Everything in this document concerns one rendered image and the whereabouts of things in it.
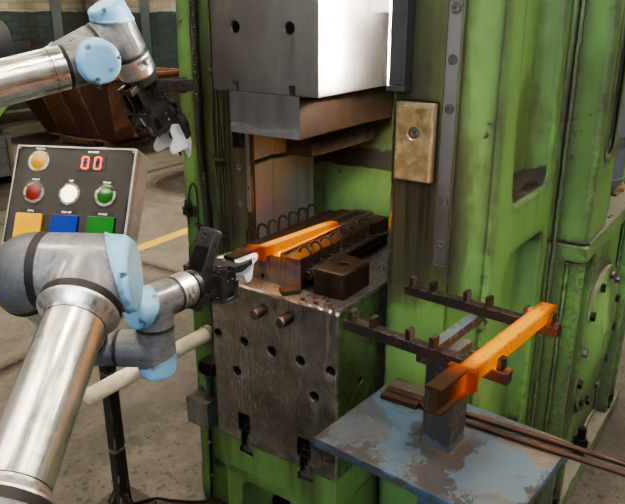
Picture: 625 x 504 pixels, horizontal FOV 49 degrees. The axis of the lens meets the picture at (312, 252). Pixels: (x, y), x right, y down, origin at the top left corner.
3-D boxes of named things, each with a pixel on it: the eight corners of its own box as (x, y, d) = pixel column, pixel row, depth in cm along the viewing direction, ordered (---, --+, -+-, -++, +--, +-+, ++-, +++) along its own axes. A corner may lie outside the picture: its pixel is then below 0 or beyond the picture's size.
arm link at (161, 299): (119, 329, 134) (115, 288, 131) (161, 311, 142) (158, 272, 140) (147, 339, 129) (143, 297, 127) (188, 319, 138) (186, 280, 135)
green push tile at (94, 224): (110, 246, 174) (114, 217, 175) (82, 244, 175) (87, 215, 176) (113, 247, 176) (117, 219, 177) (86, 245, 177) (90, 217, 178)
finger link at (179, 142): (175, 169, 151) (155, 134, 146) (191, 153, 154) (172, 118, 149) (185, 169, 149) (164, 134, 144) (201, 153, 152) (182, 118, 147)
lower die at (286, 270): (300, 290, 163) (300, 256, 160) (236, 272, 174) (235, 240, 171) (387, 242, 196) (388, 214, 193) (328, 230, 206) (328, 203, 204)
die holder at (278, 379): (335, 482, 166) (338, 313, 151) (218, 430, 186) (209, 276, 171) (436, 383, 209) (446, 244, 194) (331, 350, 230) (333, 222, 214)
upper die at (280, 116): (299, 140, 151) (299, 96, 148) (230, 131, 162) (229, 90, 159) (391, 116, 184) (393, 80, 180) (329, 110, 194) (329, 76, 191)
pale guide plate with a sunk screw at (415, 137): (429, 184, 149) (434, 104, 144) (392, 178, 154) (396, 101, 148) (433, 182, 151) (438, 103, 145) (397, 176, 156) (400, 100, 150)
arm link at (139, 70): (129, 45, 141) (157, 46, 136) (139, 65, 144) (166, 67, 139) (105, 65, 137) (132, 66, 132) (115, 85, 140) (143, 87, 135)
